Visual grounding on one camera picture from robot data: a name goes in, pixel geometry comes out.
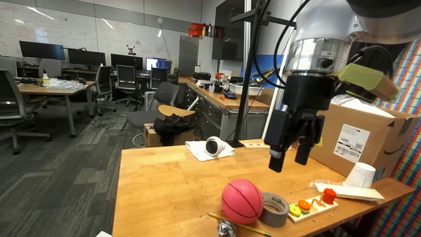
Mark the black bag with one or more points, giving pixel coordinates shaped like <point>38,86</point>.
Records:
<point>171,127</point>

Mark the wooden office table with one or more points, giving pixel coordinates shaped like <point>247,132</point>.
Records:
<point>47,90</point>

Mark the red container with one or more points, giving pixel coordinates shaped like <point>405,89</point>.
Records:
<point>196,31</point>

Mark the wooden counter with cabinets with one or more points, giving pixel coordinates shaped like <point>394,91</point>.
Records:
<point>210,112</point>

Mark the lit blue computer screen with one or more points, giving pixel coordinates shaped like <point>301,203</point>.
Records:
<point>158,64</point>

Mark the olive wrist camera box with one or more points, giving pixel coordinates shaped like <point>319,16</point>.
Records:
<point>366,79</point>

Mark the pile of clear plastic bags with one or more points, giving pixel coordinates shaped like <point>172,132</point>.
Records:
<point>60,83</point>

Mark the wide black monitor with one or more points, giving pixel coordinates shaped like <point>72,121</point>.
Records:
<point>41,50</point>

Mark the clear plastic bag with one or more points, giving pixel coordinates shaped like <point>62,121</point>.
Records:
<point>359,106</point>

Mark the grey metal cabinet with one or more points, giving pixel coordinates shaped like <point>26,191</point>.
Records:
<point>188,54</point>

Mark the wooden toy peg board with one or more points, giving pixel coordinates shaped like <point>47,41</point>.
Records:
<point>316,210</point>

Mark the white paper cup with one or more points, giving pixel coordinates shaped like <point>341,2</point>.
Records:
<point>360,175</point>

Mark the colourful woven panel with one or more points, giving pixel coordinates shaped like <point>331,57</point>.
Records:
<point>409,211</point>

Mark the yellow-green toy piece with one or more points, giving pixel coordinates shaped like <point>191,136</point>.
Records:
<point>294,210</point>

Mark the grey duct tape roll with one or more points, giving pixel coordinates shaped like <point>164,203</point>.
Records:
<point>273,215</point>

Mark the white leaning pole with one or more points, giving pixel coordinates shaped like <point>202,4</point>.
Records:
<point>273,100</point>

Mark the grey office chair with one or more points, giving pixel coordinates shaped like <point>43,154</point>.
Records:
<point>10,106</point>

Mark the black camera stand pole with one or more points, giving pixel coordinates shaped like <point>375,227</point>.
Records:
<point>247,74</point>

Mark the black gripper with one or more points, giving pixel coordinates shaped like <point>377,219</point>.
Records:
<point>309,94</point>

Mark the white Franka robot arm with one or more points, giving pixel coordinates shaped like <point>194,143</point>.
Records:
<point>323,21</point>

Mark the black mesh office chair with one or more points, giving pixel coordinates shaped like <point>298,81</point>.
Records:
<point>104,83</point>
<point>126,78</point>

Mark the black wall screen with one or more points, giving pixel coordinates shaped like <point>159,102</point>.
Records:
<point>227,35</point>

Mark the small flat wooden board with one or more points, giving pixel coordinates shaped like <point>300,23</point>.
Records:
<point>252,144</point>

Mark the white flat tray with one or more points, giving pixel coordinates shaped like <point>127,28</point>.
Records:
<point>350,193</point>

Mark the black computer monitor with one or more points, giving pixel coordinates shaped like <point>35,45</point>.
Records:
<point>85,57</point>
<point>126,61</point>

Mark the pink rubber basketball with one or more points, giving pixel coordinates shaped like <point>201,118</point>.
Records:
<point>242,202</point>

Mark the large cardboard shipping box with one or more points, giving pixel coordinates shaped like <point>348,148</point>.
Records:
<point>381,132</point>

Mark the white round camera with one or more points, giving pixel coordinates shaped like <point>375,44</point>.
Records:
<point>214,147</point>

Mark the small cardboard box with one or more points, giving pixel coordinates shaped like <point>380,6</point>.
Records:
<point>151,137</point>

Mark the grey chair with tablet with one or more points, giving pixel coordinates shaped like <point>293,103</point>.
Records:
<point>166,94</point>

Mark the silver metal clip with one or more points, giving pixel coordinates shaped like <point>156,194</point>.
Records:
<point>226,229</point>

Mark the white cloth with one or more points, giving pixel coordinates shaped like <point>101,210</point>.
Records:
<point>197,152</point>

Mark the red cylinder toy piece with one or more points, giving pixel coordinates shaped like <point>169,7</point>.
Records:
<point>329,197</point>

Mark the orange toy piece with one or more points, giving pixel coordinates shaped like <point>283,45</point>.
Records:
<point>304,206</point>

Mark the yellow pencil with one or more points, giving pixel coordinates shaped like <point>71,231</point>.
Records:
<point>244,226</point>

